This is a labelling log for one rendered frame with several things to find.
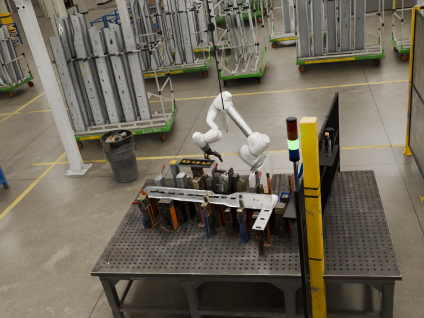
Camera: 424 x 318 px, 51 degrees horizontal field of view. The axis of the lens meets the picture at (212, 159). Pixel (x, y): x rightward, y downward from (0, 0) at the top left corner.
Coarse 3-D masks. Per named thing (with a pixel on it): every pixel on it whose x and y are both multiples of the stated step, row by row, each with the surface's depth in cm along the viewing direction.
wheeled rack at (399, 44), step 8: (392, 8) 1020; (408, 8) 1013; (392, 16) 1027; (392, 24) 1035; (408, 24) 1028; (392, 32) 1043; (392, 40) 1045; (400, 40) 1033; (408, 40) 1011; (400, 48) 983; (408, 48) 972
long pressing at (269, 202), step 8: (152, 192) 437; (168, 192) 433; (176, 192) 430; (184, 192) 428; (192, 192) 425; (200, 192) 423; (208, 192) 421; (240, 192) 412; (184, 200) 417; (192, 200) 414; (200, 200) 411; (216, 200) 407; (224, 200) 405; (232, 200) 403; (248, 200) 399; (256, 200) 397; (264, 200) 395; (272, 200) 393; (256, 208) 386; (264, 208) 384; (272, 208) 382
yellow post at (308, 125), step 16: (304, 128) 288; (304, 144) 294; (304, 160) 300; (304, 176) 305; (304, 192) 312; (320, 192) 315; (320, 208) 318; (320, 224) 321; (320, 240) 327; (320, 256) 333; (320, 272) 340; (320, 288) 348; (320, 304) 356
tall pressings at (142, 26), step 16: (144, 0) 1066; (160, 0) 1106; (144, 16) 1081; (160, 16) 1097; (176, 16) 1111; (144, 32) 1143; (176, 32) 1125; (144, 48) 1135; (176, 48) 1120; (144, 64) 1130; (160, 64) 1149; (176, 64) 1141
